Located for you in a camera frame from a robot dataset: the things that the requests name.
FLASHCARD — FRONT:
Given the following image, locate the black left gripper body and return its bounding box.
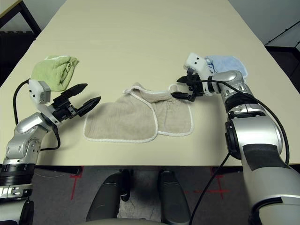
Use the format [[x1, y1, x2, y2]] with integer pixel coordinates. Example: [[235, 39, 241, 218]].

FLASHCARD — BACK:
[[52, 95, 79, 122]]

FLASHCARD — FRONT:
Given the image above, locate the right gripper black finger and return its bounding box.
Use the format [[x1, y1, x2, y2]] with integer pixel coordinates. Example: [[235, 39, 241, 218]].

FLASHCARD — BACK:
[[176, 75, 191, 85], [171, 91, 193, 101]]

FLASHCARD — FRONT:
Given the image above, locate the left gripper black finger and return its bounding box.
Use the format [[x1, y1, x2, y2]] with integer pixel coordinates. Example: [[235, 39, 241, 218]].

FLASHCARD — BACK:
[[77, 96, 102, 117], [61, 83, 89, 100]]

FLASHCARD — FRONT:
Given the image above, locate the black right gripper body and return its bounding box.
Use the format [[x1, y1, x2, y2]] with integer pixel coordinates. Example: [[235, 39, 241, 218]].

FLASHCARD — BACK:
[[186, 69, 205, 103]]

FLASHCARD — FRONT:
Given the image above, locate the beige towel with white trim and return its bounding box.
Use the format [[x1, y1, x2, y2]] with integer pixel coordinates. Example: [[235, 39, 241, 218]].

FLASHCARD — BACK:
[[83, 82, 195, 143]]

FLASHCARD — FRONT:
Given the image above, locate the green folded towel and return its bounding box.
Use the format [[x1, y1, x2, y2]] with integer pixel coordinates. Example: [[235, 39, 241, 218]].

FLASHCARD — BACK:
[[28, 55, 80, 92]]

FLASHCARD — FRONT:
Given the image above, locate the light blue folded towel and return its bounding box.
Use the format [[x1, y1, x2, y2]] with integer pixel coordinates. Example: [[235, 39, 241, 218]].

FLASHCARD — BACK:
[[205, 55, 248, 82]]

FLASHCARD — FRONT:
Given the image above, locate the black table foot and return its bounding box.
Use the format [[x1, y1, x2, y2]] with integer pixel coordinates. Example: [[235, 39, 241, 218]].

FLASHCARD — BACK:
[[69, 166, 83, 176]]

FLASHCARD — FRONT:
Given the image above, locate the red tape floor cross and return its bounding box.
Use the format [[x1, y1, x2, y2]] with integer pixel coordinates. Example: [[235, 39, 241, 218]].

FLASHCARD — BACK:
[[194, 167, 232, 200], [69, 166, 84, 200]]

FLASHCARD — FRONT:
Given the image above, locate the black foam floor mat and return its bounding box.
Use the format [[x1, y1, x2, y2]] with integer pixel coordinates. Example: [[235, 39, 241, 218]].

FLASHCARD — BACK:
[[0, 30, 36, 87]]

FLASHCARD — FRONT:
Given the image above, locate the dark grey robot left leg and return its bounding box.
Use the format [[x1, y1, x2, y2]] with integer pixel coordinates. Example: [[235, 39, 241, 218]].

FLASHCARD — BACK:
[[85, 171, 131, 222]]

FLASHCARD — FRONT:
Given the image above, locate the light grey robot torso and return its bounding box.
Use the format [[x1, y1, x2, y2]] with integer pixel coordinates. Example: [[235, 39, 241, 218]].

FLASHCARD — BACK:
[[82, 219, 165, 225]]

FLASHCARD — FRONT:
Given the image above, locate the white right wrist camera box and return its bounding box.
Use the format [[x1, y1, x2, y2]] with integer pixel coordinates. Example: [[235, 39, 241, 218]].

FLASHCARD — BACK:
[[183, 52, 220, 97]]

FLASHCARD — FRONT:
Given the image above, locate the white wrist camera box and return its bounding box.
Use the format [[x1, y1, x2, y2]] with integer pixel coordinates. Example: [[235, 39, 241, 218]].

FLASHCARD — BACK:
[[28, 79, 59, 125], [183, 52, 220, 97]]

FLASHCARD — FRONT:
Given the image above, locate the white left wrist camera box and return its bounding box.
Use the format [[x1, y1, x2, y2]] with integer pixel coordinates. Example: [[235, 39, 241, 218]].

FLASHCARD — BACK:
[[28, 79, 59, 125]]

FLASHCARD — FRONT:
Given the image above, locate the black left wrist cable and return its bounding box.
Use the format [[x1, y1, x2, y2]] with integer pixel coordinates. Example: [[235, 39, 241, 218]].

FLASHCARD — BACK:
[[13, 79, 61, 152]]

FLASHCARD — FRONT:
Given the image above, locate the black frame cabinet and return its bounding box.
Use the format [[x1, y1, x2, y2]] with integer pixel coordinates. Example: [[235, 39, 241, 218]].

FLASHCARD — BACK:
[[264, 21, 300, 79]]

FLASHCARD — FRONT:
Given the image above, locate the side table with black frame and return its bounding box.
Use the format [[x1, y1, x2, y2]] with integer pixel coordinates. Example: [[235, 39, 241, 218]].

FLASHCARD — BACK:
[[0, 0, 42, 38]]

